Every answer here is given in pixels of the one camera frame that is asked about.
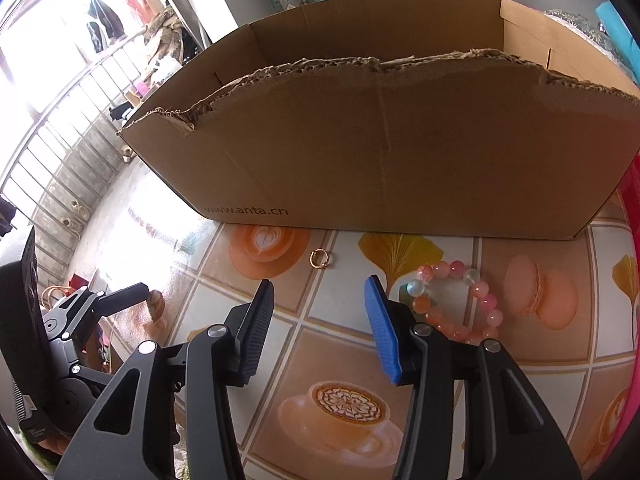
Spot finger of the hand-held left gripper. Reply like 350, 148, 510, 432
98, 282, 152, 317

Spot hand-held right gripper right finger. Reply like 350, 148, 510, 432
364, 275, 583, 480

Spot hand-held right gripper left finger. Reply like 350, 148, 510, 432
54, 279, 276, 480

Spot pink bead bracelet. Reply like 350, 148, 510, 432
399, 259, 504, 346

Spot brown cardboard box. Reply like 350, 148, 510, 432
116, 0, 640, 241

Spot leaf and coffee print tablecloth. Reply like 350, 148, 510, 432
95, 200, 640, 480

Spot pair of beige shoes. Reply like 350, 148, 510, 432
59, 199, 95, 235

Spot metal balcony railing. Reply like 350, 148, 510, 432
0, 25, 168, 283

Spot hanging clothes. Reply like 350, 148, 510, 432
84, 0, 203, 63

